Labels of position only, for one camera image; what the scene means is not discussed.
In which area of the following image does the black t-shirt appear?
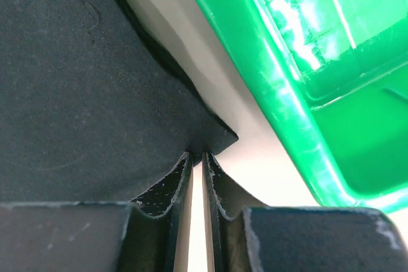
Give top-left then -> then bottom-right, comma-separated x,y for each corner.
1,0 -> 238,201

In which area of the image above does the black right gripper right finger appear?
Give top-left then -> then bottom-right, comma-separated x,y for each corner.
202,152 -> 271,271

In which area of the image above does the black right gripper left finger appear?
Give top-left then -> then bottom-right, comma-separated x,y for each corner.
129,152 -> 193,271

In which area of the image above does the green plastic bin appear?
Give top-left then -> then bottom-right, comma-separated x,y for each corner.
196,0 -> 407,213

